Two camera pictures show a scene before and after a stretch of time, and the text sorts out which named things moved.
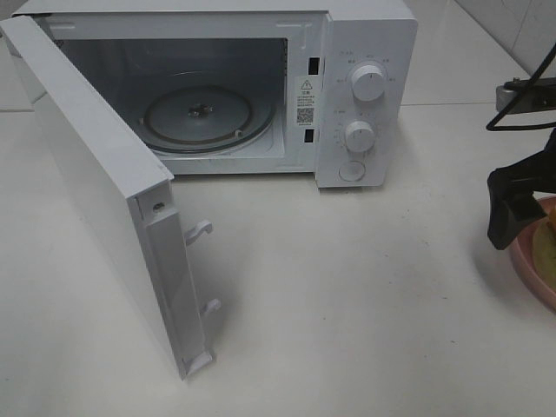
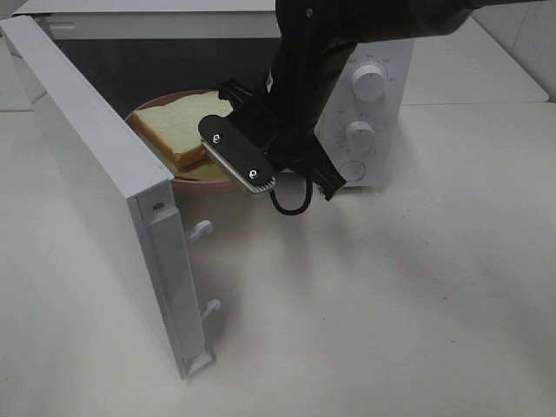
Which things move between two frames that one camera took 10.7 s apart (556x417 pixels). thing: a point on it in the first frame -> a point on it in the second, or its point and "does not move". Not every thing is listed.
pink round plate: [522, 261] -> [182, 185]
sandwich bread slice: [544, 249] -> [174, 127]
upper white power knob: [367, 82] does not move
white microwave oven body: [323, 89] does not move
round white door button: [352, 170] does not move
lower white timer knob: [360, 136] does not move
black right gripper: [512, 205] -> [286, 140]
